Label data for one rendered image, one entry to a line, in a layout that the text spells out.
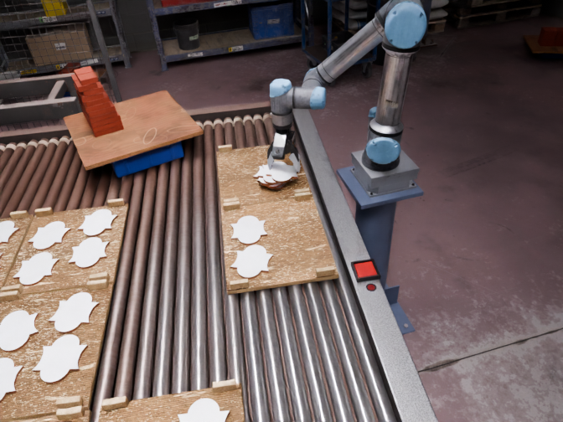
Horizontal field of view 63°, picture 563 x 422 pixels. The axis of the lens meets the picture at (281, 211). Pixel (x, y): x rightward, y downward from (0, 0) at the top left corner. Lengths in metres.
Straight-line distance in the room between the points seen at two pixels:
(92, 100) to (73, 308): 0.93
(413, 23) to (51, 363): 1.37
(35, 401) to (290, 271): 0.77
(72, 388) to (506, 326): 2.05
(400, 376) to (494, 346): 1.34
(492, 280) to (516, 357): 0.49
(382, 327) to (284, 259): 0.38
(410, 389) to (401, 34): 0.98
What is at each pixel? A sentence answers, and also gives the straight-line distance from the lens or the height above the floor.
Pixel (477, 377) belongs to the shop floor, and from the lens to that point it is 2.46.
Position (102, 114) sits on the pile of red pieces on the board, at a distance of 2.13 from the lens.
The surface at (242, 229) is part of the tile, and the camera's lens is 1.61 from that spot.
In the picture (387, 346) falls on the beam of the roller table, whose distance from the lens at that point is 1.33.
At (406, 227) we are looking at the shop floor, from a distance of 3.08.
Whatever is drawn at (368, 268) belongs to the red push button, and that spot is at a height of 0.93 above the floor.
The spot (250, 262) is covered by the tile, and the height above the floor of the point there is 0.95.
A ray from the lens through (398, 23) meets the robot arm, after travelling 1.47.
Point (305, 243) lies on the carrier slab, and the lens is 1.56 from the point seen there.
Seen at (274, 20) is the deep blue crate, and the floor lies 0.34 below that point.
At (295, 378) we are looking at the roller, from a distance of 1.26.
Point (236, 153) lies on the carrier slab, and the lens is 2.04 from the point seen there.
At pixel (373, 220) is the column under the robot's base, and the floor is 0.72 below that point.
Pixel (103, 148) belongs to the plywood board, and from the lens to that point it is 2.06.
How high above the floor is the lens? 2.00
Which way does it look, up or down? 39 degrees down
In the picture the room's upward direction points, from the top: 4 degrees counter-clockwise
